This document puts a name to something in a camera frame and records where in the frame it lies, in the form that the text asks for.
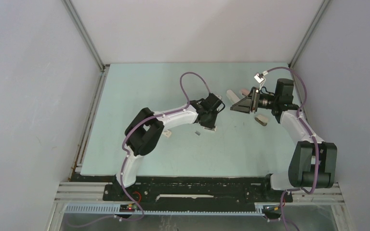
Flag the left aluminium frame post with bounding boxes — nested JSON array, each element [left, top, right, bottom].
[[61, 0, 106, 71]]

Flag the long white stapler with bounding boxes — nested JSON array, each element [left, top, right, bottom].
[[226, 90, 240, 104]]

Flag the staple box tray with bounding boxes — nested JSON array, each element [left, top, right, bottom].
[[204, 127, 217, 132]]

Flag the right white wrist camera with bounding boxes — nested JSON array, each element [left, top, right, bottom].
[[254, 71, 268, 91]]

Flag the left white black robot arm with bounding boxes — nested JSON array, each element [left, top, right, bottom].
[[114, 93, 225, 201]]

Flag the right aluminium frame post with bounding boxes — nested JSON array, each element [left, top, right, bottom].
[[289, 0, 332, 69]]

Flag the beige brown mini stapler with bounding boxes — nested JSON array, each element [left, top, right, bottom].
[[255, 115, 269, 126]]

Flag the white staple box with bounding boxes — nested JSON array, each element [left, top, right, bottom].
[[162, 130, 172, 138]]

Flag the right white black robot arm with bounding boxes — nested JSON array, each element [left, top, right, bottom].
[[230, 78, 338, 201]]

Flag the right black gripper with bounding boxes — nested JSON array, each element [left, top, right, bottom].
[[231, 87, 279, 114]]

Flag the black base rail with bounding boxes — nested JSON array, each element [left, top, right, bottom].
[[103, 176, 283, 213]]

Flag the aluminium frame post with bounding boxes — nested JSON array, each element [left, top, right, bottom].
[[289, 0, 332, 69], [61, 0, 106, 71]]

